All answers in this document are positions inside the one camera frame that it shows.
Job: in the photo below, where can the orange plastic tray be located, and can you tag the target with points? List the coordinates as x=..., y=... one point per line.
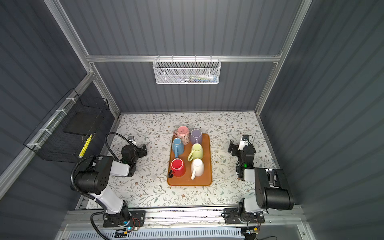
x=206, y=178

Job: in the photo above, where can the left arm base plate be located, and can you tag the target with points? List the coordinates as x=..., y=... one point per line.
x=129, y=219

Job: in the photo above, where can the white wire basket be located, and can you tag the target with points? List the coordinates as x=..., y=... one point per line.
x=167, y=72

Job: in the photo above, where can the white mug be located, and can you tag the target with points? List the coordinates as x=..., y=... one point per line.
x=197, y=168

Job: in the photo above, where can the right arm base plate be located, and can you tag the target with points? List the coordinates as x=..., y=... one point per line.
x=233, y=216

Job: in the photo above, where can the pens in white basket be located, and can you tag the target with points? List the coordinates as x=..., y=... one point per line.
x=210, y=79

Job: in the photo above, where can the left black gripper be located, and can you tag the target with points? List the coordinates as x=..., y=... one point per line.
x=141, y=150

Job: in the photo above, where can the purple mug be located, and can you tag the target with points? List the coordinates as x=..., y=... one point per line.
x=196, y=136

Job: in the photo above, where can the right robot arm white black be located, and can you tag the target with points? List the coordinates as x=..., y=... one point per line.
x=271, y=188

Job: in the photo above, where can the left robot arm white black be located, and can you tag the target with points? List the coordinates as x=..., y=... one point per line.
x=90, y=178

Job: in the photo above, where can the light green mug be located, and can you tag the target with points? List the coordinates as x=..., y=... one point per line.
x=197, y=152

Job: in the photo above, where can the blue textured mug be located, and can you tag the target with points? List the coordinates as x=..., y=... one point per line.
x=177, y=147

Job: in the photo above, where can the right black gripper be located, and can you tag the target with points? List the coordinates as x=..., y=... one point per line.
x=234, y=148

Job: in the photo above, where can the black wire basket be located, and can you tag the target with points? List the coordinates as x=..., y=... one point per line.
x=63, y=135

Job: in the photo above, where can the red mug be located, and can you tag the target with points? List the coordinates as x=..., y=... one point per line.
x=178, y=168

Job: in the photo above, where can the pink ghost pattern mug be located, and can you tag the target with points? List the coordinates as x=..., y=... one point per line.
x=183, y=133

